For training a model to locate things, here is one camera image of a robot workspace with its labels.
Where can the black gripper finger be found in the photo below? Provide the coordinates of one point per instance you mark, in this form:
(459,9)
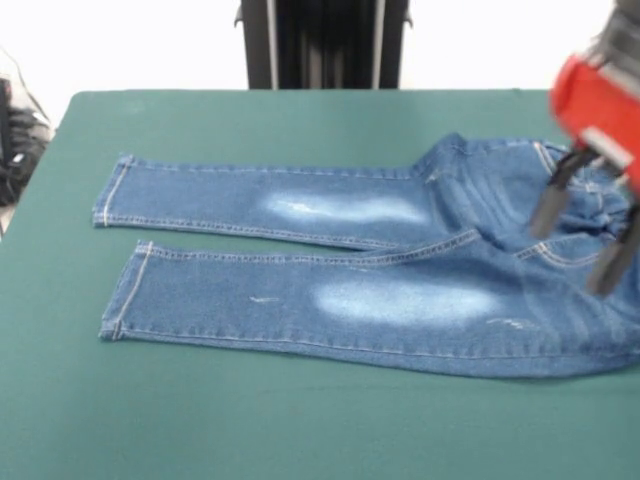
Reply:
(607,270)

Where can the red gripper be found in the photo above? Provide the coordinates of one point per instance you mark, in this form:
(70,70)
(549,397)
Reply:
(600,105)

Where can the blue denim jeans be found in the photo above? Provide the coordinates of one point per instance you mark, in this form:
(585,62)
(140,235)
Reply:
(350,300)

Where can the dark green table cloth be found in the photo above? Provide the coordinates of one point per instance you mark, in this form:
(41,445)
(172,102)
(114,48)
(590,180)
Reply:
(320,430)

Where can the black wheeled stand base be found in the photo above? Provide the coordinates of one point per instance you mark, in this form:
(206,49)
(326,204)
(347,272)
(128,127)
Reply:
(20,165)

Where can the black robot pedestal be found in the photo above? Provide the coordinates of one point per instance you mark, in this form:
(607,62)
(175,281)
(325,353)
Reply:
(325,45)

